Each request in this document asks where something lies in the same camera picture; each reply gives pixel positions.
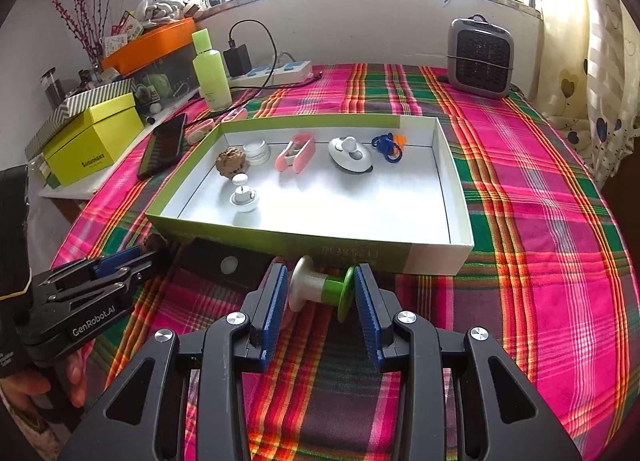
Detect black smartphone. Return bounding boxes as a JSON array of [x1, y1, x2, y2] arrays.
[[137, 112, 187, 179]]

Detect green and white cardboard tray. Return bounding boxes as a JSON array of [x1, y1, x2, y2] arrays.
[[145, 114, 475, 276]]

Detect clear plastic container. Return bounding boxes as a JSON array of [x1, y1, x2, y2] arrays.
[[132, 48, 201, 112]]

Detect white gloves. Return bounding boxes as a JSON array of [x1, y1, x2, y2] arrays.
[[135, 0, 193, 24]]

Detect large pink clip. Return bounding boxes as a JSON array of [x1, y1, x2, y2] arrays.
[[275, 134, 316, 174]]

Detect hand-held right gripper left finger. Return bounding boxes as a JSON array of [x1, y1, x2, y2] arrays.
[[57, 261, 291, 461]]

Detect white power strip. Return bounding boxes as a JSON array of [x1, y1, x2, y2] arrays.
[[227, 60, 313, 88]]

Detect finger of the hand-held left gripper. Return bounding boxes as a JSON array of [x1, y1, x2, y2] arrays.
[[31, 245, 151, 292], [37, 251, 171, 304]]

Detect yellow-green cardboard box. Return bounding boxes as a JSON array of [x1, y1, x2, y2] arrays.
[[42, 92, 146, 187]]

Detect grey space heater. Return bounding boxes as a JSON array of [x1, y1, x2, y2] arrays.
[[446, 15, 515, 99]]

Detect black rectangular device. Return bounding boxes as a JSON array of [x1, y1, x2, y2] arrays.
[[180, 237, 271, 292]]

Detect black charger cable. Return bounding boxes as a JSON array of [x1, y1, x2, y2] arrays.
[[229, 20, 321, 92]]

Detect person's left hand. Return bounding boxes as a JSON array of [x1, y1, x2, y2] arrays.
[[0, 348, 88, 447]]

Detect dark glass jar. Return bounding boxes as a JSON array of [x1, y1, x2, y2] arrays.
[[41, 68, 66, 109]]

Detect dried purple flower branches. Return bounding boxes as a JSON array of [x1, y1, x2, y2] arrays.
[[44, 0, 126, 72]]

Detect blue and orange clip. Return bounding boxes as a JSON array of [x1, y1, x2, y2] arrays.
[[371, 132, 407, 164]]

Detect green plastic bottle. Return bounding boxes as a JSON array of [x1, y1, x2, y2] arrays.
[[192, 28, 232, 109]]

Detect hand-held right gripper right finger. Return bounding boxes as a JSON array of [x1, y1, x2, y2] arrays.
[[352, 262, 583, 461]]

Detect small white jar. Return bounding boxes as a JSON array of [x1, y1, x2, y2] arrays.
[[243, 140, 271, 165]]

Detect patterned cream curtain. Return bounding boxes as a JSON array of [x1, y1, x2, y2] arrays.
[[537, 0, 640, 187]]

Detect white and green spool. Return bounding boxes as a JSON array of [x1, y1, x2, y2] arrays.
[[290, 256, 357, 322]]

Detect green and white paper packet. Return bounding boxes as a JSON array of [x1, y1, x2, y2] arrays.
[[102, 11, 146, 59]]

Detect black charger adapter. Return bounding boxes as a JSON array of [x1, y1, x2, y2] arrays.
[[222, 44, 252, 77]]

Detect orange plastic tray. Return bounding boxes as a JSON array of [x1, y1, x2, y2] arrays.
[[100, 17, 197, 77]]

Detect small white knob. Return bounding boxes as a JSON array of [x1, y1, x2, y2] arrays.
[[229, 172, 260, 213]]

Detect pink and white clip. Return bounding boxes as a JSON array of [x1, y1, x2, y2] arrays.
[[184, 118, 216, 144]]

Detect grey striped box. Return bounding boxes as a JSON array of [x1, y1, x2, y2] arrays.
[[25, 78, 136, 159]]

